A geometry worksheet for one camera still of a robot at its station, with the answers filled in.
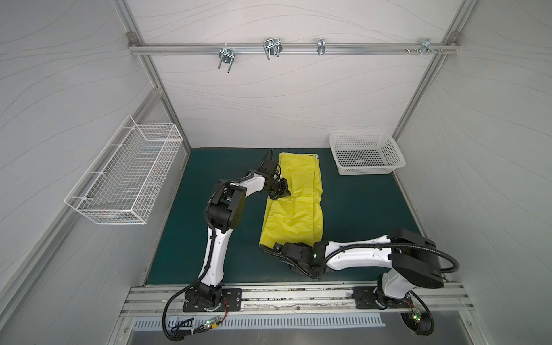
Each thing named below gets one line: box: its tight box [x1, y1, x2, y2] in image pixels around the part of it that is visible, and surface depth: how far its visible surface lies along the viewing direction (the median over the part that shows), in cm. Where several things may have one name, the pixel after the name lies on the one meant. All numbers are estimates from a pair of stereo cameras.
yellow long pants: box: [259, 152, 324, 248], surface depth 97 cm
